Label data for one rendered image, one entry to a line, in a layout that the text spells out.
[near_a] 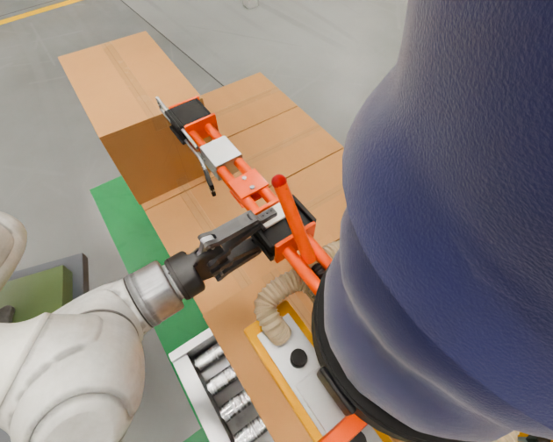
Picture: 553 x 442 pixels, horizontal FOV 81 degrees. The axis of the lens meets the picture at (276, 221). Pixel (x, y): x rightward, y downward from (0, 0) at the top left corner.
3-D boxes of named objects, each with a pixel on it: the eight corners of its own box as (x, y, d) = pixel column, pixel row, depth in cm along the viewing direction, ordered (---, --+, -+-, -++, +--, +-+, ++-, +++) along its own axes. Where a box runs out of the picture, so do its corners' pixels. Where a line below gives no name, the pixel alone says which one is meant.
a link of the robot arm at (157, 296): (139, 289, 56) (170, 271, 58) (161, 333, 52) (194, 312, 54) (117, 267, 49) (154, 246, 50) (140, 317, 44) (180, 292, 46)
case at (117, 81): (219, 168, 158) (203, 97, 124) (140, 205, 146) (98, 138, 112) (169, 103, 185) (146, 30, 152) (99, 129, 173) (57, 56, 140)
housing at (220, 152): (245, 168, 69) (243, 153, 65) (218, 182, 67) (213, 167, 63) (228, 149, 72) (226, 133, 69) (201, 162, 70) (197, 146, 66)
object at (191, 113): (219, 131, 75) (215, 114, 71) (190, 145, 73) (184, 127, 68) (202, 112, 79) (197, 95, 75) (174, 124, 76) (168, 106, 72)
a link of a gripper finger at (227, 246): (200, 253, 55) (197, 250, 53) (254, 213, 56) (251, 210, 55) (211, 270, 53) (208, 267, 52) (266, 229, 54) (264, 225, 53)
